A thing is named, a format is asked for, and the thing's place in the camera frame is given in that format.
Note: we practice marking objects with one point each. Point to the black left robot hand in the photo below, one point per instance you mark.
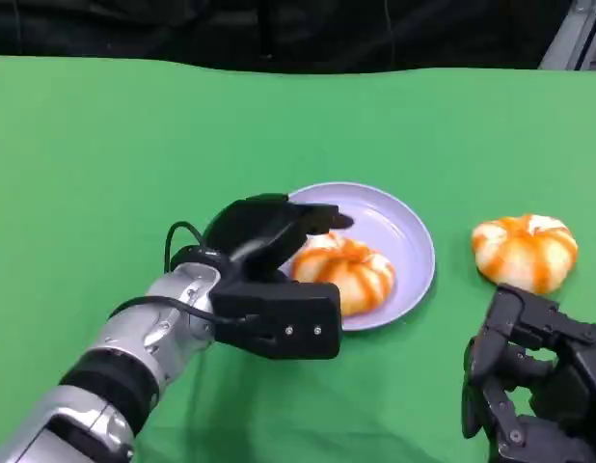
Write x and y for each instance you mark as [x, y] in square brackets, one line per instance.
[259, 231]

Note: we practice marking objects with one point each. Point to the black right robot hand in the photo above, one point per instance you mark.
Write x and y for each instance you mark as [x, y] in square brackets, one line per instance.
[568, 386]

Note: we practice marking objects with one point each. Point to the orange and white bread roll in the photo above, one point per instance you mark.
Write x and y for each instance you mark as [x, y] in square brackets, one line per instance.
[351, 275]
[524, 255]

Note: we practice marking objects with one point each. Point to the lilac plate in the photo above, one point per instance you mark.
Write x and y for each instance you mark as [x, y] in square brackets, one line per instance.
[399, 231]

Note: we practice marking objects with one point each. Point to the green table cloth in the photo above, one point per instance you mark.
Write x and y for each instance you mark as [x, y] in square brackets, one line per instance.
[134, 144]

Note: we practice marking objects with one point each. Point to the black backdrop curtain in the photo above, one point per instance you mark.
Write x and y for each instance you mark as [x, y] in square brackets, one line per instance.
[230, 29]

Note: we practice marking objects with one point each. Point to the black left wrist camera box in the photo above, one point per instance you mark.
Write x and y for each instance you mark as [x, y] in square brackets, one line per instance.
[279, 313]

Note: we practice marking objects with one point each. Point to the grey metal frame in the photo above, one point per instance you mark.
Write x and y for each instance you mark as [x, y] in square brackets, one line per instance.
[575, 38]

